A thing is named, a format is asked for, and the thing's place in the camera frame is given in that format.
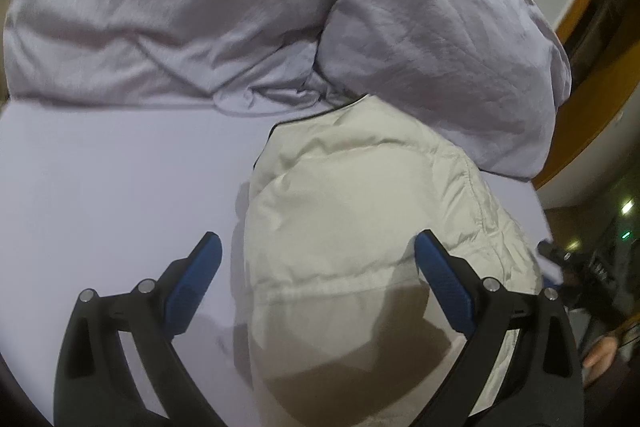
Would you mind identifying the cream puffer jacket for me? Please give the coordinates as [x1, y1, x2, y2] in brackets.
[232, 94, 546, 427]

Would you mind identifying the person's right hand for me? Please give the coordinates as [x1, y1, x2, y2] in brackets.
[582, 336, 620, 373]

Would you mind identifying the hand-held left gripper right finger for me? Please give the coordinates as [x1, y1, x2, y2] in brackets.
[414, 229, 586, 427]

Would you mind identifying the lavender duvet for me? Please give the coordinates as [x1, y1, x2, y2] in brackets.
[2, 0, 573, 180]

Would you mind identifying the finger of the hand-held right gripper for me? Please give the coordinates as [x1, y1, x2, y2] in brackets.
[536, 241, 568, 265]

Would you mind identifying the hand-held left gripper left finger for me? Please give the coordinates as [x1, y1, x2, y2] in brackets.
[52, 232, 223, 427]

